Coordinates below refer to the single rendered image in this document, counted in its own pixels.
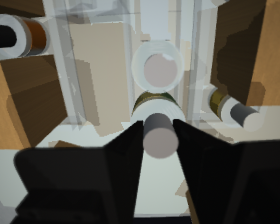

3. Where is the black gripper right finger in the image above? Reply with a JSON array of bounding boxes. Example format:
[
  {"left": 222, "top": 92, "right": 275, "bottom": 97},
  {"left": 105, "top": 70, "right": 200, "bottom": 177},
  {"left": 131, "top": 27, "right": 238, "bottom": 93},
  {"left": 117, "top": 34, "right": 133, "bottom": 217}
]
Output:
[{"left": 173, "top": 119, "right": 280, "bottom": 224}]

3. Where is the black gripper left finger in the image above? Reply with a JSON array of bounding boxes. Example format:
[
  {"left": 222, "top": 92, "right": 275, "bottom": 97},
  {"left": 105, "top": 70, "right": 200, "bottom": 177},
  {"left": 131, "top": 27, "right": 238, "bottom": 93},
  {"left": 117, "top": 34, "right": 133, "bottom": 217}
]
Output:
[{"left": 13, "top": 120, "right": 144, "bottom": 224}]

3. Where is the brown wooden block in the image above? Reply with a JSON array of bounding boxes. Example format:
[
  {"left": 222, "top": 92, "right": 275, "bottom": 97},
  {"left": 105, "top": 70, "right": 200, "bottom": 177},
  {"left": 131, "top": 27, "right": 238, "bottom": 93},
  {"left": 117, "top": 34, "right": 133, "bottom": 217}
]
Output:
[
  {"left": 0, "top": 54, "right": 67, "bottom": 150},
  {"left": 210, "top": 0, "right": 280, "bottom": 106},
  {"left": 0, "top": 0, "right": 46, "bottom": 19},
  {"left": 53, "top": 140, "right": 84, "bottom": 148},
  {"left": 185, "top": 189, "right": 199, "bottom": 224}
]

